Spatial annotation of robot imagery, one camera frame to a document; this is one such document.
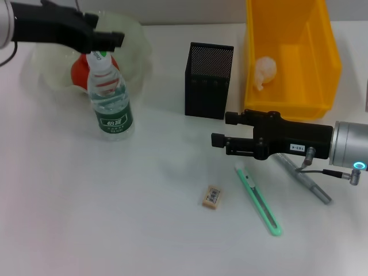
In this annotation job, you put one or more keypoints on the grey glitter pen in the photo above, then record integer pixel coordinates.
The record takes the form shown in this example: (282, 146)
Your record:
(310, 184)

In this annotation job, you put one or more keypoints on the clear green-label water bottle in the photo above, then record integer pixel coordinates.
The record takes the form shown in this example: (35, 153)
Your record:
(113, 120)

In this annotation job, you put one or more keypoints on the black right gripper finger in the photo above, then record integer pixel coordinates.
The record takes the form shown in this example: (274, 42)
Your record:
(218, 140)
(233, 118)

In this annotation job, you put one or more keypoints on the black mesh pen holder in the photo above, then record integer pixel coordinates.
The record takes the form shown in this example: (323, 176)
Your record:
(205, 89)

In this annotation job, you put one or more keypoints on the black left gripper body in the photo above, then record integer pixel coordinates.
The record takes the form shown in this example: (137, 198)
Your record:
(51, 26)

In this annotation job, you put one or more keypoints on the mint green utility knife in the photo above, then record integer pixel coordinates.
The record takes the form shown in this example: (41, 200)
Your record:
(258, 198)

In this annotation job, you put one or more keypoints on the red-orange bumpy orange fruit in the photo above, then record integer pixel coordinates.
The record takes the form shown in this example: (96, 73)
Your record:
(79, 72)

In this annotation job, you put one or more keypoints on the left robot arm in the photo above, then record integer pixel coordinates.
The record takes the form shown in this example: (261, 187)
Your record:
(5, 24)

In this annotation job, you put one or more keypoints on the beige eraser with barcode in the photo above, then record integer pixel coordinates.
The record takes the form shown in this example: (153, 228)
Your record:
(212, 196)

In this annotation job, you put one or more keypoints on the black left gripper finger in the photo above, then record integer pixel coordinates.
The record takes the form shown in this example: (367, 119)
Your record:
(90, 20)
(110, 38)

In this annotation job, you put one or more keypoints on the yellow plastic storage bin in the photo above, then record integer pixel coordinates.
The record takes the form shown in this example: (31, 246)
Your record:
(310, 72)

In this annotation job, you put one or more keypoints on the pale green wavy fruit plate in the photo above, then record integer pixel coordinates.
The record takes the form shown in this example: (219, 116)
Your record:
(135, 57)

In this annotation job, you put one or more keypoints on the white paper ball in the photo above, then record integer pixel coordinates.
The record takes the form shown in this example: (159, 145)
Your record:
(267, 70)

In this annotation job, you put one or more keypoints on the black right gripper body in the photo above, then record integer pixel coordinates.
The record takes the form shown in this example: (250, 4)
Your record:
(296, 135)

